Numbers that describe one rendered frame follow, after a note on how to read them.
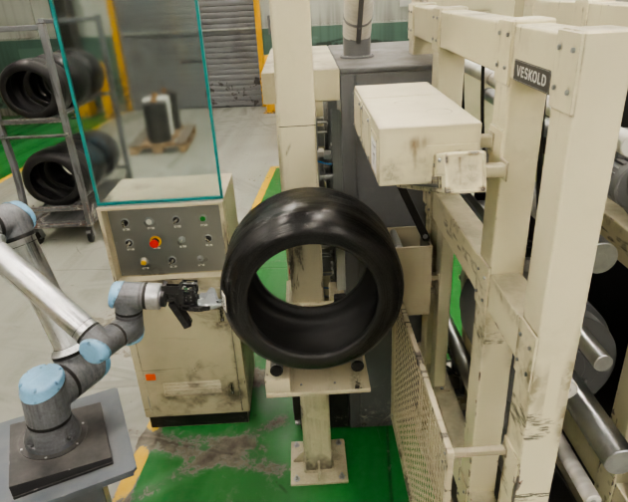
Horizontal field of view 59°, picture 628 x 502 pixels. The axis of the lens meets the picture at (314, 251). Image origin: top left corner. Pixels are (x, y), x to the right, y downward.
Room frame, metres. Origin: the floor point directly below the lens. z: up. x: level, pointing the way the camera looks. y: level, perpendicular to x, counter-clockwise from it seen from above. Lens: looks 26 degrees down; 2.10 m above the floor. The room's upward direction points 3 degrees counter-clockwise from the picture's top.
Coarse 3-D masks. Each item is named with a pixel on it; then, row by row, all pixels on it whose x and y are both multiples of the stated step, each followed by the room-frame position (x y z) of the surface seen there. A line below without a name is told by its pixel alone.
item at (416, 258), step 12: (396, 228) 2.02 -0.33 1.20; (408, 228) 2.02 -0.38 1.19; (396, 240) 1.91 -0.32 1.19; (408, 240) 2.02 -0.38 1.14; (420, 240) 2.02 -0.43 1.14; (408, 252) 1.84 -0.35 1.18; (420, 252) 1.84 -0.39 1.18; (432, 252) 1.84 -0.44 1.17; (408, 264) 1.84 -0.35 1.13; (420, 264) 1.84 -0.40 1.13; (408, 276) 1.84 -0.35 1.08; (420, 276) 1.84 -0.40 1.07; (408, 288) 1.84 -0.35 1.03; (420, 288) 1.84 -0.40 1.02; (408, 300) 1.84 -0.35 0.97; (420, 300) 1.84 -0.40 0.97; (408, 312) 1.84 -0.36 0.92; (420, 312) 1.84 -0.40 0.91
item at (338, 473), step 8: (336, 440) 2.09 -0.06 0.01; (296, 448) 2.05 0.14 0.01; (336, 448) 2.04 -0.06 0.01; (344, 448) 2.03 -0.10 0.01; (344, 456) 1.98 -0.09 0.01; (296, 464) 1.95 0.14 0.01; (304, 464) 1.94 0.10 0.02; (336, 464) 1.94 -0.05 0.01; (344, 464) 1.93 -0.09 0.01; (296, 472) 1.90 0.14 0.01; (304, 472) 1.90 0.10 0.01; (312, 472) 1.89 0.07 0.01; (320, 472) 1.89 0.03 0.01; (328, 472) 1.89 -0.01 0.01; (336, 472) 1.89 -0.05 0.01; (344, 472) 1.89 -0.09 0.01; (296, 480) 1.85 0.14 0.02; (304, 480) 1.85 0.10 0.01; (312, 480) 1.85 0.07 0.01; (328, 480) 1.84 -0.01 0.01; (336, 480) 1.84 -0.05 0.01; (344, 480) 1.84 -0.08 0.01
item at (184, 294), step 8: (184, 280) 1.65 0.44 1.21; (192, 280) 1.65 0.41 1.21; (168, 288) 1.60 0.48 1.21; (176, 288) 1.60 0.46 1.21; (184, 288) 1.60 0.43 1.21; (192, 288) 1.61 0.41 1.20; (160, 296) 1.59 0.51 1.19; (168, 296) 1.61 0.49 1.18; (176, 296) 1.60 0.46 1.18; (184, 296) 1.59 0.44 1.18; (192, 296) 1.59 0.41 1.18; (160, 304) 1.58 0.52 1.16; (176, 304) 1.60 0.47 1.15; (184, 304) 1.58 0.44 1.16; (192, 304) 1.59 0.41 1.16
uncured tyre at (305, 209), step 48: (288, 192) 1.71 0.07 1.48; (336, 192) 1.71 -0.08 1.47; (240, 240) 1.55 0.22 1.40; (288, 240) 1.49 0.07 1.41; (336, 240) 1.49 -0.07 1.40; (384, 240) 1.54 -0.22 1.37; (240, 288) 1.49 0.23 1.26; (384, 288) 1.49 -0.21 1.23; (240, 336) 1.51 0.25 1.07; (288, 336) 1.70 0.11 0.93; (336, 336) 1.69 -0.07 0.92; (384, 336) 1.52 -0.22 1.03
